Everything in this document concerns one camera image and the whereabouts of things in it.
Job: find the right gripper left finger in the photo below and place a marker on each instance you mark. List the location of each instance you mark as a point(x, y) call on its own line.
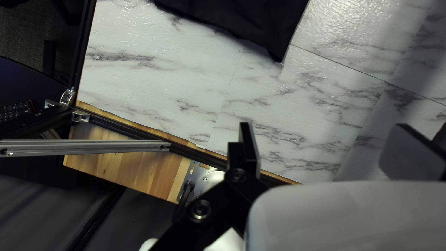
point(244, 164)

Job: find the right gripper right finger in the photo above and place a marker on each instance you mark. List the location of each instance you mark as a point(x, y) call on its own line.
point(414, 157)

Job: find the black t-shirt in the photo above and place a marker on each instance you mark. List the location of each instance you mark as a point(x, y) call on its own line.
point(244, 21)

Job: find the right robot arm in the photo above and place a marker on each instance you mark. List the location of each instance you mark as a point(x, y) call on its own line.
point(213, 179)

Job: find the silver mounting plate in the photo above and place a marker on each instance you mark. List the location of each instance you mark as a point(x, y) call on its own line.
point(198, 174)

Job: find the laptop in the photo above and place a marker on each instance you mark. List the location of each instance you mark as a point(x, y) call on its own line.
point(21, 83)

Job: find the black frame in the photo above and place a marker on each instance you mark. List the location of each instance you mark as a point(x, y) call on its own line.
point(83, 41)

